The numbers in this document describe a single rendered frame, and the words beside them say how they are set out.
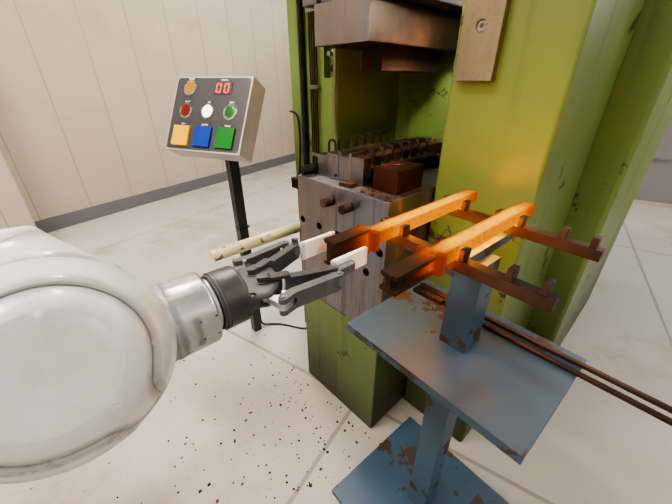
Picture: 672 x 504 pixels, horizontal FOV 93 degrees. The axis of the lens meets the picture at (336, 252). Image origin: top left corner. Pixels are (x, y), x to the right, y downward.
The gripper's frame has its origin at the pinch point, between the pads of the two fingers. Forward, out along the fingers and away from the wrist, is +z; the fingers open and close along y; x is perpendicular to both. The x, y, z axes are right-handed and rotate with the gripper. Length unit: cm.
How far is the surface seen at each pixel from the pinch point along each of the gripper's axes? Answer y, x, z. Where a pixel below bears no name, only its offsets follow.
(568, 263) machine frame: 15, -33, 96
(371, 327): -3.6, -26.1, 14.1
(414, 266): 12.4, 1.5, 3.4
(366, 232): 1.0, 2.0, 5.8
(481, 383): 20.6, -26.1, 18.2
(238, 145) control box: -75, 4, 21
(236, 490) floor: -30, -95, -17
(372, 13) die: -30, 38, 37
